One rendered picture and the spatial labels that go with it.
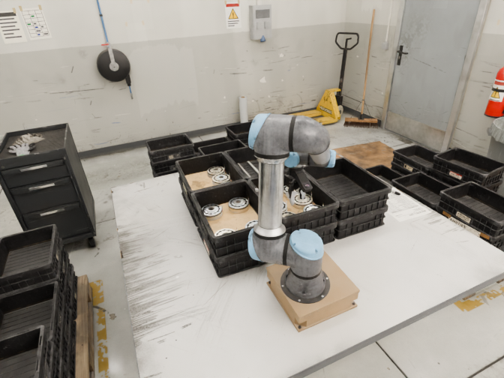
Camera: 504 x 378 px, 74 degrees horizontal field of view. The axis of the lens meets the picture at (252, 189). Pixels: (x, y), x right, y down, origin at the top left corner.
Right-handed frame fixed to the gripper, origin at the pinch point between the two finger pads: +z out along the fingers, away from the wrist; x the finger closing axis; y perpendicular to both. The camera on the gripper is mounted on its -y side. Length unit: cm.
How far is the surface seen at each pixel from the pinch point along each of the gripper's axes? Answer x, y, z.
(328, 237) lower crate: -5.3, -18.9, 10.9
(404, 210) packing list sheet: -59, -17, 15
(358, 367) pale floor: -12, -45, 85
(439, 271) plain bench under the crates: -35, -57, 15
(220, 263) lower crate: 49, -16, 5
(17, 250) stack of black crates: 142, 88, 36
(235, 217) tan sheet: 30.8, 6.9, 2.0
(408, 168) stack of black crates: -152, 55, 45
